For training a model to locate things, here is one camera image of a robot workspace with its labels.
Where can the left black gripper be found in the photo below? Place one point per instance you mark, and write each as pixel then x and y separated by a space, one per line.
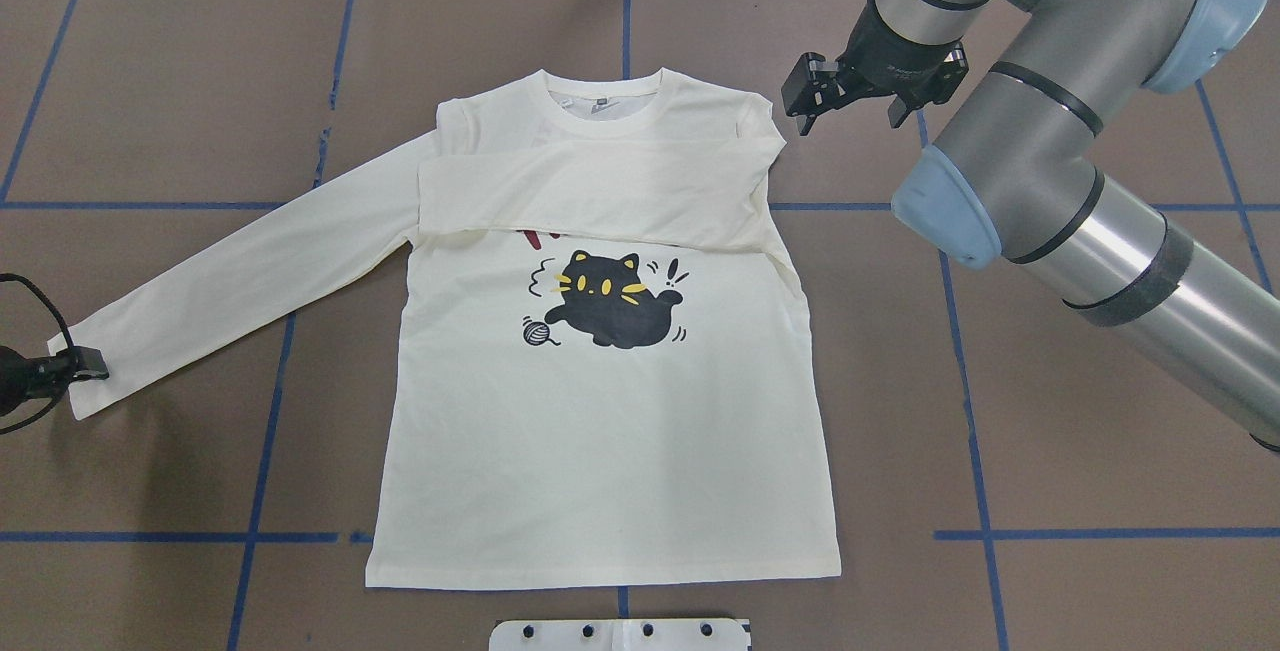
pixel 22 375

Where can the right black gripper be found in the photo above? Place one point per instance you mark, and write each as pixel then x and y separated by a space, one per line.
pixel 893 55

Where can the cream long sleeve cat shirt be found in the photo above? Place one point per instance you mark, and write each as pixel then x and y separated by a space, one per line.
pixel 604 366

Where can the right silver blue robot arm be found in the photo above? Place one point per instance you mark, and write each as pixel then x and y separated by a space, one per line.
pixel 1014 174

